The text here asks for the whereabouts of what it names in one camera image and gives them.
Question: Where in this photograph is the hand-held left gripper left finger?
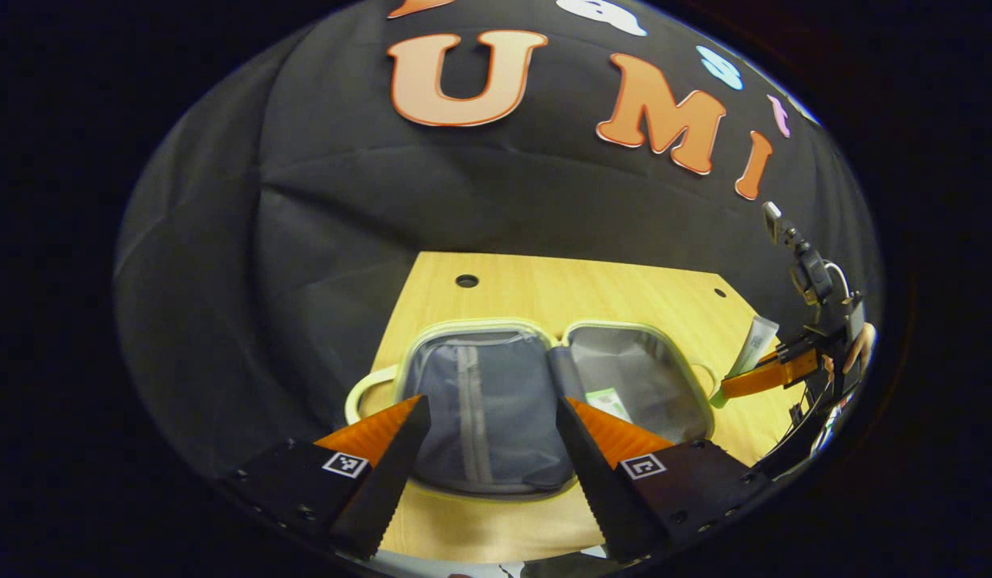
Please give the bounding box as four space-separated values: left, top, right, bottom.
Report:
223 393 433 561

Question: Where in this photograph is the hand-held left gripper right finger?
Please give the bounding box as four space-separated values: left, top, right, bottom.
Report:
556 396 774 564

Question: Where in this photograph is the white green skincare tube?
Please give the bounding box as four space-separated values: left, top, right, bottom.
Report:
709 315 780 408
584 388 635 424

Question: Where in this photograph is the pale yellow suitcase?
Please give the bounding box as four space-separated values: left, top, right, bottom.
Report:
344 318 718 503

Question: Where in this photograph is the black backdrop cloth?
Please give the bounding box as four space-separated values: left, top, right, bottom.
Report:
115 0 882 482

